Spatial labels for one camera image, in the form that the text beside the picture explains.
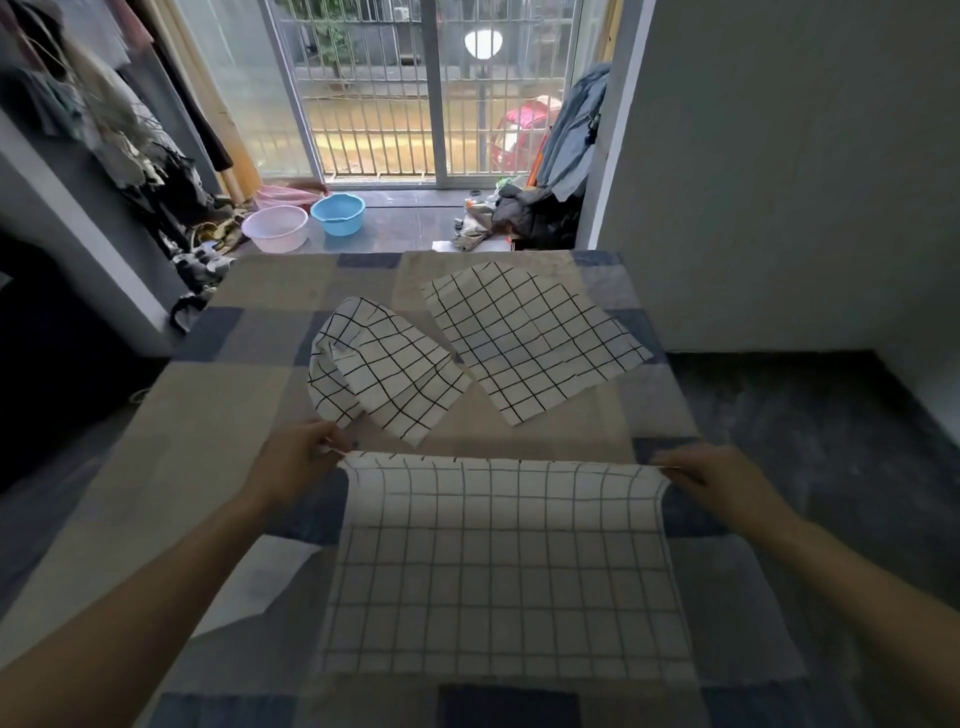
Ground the person's left hand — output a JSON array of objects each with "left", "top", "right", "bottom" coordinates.
[{"left": 243, "top": 419, "right": 350, "bottom": 519}]

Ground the person's right hand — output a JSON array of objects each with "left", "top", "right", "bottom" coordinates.
[{"left": 650, "top": 443, "right": 789, "bottom": 541}]

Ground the plain white cloth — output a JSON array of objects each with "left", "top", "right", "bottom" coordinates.
[{"left": 191, "top": 533, "right": 324, "bottom": 639}]

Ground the white black-grid cloth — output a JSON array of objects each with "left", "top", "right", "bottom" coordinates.
[
  {"left": 421, "top": 260, "right": 654, "bottom": 427},
  {"left": 307, "top": 296, "right": 474, "bottom": 449},
  {"left": 314, "top": 449, "right": 699, "bottom": 685}
]

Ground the person's left forearm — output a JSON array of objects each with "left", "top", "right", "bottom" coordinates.
[{"left": 0, "top": 487, "right": 286, "bottom": 728}]

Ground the person's right forearm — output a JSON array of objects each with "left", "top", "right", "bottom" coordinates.
[{"left": 764, "top": 517, "right": 960, "bottom": 728}]

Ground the blue beige patchwork tablecloth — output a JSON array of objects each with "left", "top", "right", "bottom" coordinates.
[{"left": 0, "top": 249, "right": 819, "bottom": 728}]

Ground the pile of shoes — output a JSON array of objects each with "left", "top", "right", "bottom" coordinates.
[{"left": 168, "top": 209, "right": 254, "bottom": 333}]

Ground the pale pink plastic basin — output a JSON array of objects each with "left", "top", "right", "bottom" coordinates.
[{"left": 241, "top": 204, "right": 310, "bottom": 254}]

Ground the blue plastic basin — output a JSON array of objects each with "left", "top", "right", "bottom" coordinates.
[{"left": 310, "top": 192, "right": 367, "bottom": 238}]

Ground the bright pink plastic basin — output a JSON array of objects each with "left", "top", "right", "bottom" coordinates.
[{"left": 253, "top": 182, "right": 331, "bottom": 213}]

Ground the white flat box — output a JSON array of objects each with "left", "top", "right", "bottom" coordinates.
[{"left": 431, "top": 238, "right": 520, "bottom": 255}]

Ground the dark clothes heap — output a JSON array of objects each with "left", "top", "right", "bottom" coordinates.
[{"left": 449, "top": 176, "right": 584, "bottom": 253}]

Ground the beige curtain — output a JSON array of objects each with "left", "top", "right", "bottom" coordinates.
[{"left": 146, "top": 0, "right": 264, "bottom": 205}]

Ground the metal security grille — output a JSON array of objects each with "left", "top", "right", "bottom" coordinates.
[{"left": 273, "top": 0, "right": 580, "bottom": 183}]

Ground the blue-grey hanging garment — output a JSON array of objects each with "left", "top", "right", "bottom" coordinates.
[{"left": 533, "top": 63, "right": 613, "bottom": 202}]

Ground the glass sliding door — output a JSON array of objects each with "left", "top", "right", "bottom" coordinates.
[{"left": 172, "top": 0, "right": 625, "bottom": 194}]

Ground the pink red vehicle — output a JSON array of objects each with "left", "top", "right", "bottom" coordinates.
[{"left": 488, "top": 95, "right": 564, "bottom": 172}]

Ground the white globe street lamp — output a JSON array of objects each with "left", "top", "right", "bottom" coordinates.
[{"left": 463, "top": 28, "right": 505, "bottom": 175}]

